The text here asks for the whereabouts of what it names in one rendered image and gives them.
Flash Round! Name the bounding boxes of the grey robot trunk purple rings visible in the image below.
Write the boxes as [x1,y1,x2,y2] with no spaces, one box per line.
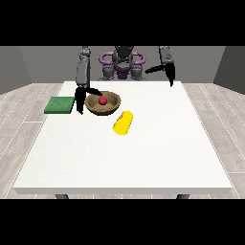
[98,46,147,82]

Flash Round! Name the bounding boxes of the brown wooden bowl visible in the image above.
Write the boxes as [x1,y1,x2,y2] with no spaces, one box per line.
[84,90,123,117]

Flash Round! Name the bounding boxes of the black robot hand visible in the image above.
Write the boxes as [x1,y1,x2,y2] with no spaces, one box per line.
[145,62,176,88]
[74,84,103,116]

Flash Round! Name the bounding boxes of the green square pad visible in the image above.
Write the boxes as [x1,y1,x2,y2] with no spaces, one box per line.
[43,96,77,115]

